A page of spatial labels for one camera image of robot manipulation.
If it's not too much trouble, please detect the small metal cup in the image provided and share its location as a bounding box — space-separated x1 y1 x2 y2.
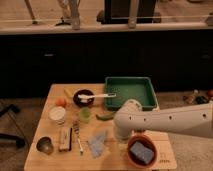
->
36 137 54 155

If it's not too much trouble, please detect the blue sponge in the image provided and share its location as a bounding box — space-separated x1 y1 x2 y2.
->
130 141 154 164

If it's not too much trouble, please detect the white round container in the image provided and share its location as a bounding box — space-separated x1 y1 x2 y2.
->
49 106 66 124

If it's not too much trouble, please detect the green plastic tray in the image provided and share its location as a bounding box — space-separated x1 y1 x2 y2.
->
104 77 157 111

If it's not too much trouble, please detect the metal fork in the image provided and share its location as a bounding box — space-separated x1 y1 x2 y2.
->
73 121 84 155

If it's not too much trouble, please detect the orange fruit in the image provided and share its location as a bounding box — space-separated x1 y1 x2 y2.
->
55 98 67 107

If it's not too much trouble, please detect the white spatula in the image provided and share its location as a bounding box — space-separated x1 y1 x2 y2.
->
78 93 116 99

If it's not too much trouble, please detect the wooden brush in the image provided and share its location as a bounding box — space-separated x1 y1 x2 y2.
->
59 127 72 151

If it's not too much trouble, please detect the green cup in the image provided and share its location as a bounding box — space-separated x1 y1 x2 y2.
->
79 107 91 123

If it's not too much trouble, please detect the black office chair base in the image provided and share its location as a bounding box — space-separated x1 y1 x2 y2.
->
0 103 27 149

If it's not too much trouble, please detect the dark round bowl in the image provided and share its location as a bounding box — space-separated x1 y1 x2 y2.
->
73 89 94 107

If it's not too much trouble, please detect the terracotta bowl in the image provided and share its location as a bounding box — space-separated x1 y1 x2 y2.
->
127 135 157 169

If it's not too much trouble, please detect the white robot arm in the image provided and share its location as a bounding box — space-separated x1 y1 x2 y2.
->
114 99 213 139

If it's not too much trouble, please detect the light blue towel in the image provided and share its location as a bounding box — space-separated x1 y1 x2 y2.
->
87 131 107 158

